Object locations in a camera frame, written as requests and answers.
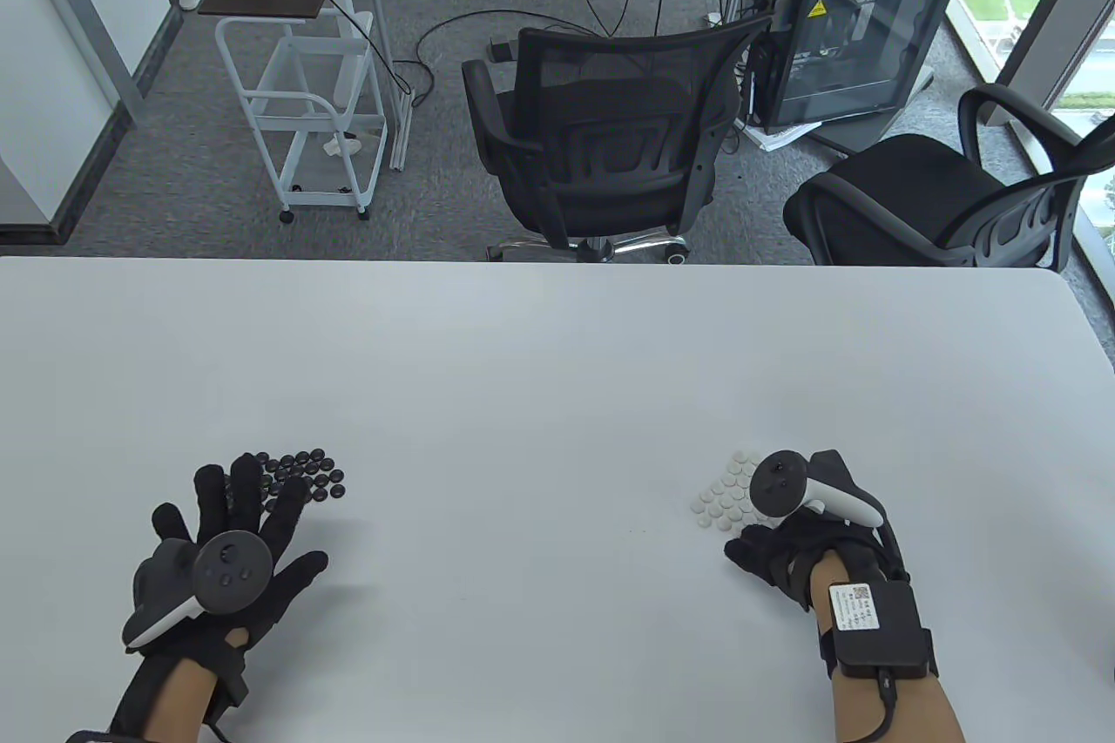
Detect person's right hand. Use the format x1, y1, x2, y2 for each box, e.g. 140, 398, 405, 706
725, 508, 911, 613

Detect person's left hand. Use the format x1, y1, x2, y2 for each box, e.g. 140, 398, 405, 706
129, 452, 330, 705

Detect group of white Go stones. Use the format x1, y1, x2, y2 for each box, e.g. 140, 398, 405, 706
691, 451, 789, 530

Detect group of black Go stones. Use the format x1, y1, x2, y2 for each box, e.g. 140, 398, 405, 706
261, 450, 348, 517

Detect person's right forearm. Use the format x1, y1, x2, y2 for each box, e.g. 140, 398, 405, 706
810, 547, 968, 743

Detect person's left forearm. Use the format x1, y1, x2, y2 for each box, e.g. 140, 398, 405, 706
109, 658, 229, 743

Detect black white right hand controller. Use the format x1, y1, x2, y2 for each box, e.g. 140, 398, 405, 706
751, 450, 885, 528

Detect black white hand controller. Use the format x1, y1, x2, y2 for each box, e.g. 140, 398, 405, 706
122, 532, 273, 650
751, 450, 885, 528

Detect black white left hand controller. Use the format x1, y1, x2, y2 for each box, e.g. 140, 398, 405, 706
122, 532, 273, 650

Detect black office chair curved armrests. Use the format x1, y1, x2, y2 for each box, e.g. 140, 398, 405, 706
782, 84, 1115, 269

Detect white papers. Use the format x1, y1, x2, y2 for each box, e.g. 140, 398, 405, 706
740, 120, 824, 152

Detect white rolling cart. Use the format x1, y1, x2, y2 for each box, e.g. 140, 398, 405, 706
215, 11, 389, 223

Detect aluminium profile rods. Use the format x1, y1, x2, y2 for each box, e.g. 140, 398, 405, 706
353, 0, 415, 169

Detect black mesh office chair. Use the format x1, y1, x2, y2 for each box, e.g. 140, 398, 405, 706
462, 13, 776, 265

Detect black glass computer tower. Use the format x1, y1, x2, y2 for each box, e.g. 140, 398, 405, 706
751, 0, 963, 130

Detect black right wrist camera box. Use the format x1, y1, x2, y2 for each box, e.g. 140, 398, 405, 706
828, 582, 933, 679

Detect black wrist box cable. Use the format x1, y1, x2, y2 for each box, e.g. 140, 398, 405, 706
836, 669, 902, 743

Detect black looped floor cable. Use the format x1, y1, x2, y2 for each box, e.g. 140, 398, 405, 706
416, 10, 602, 110

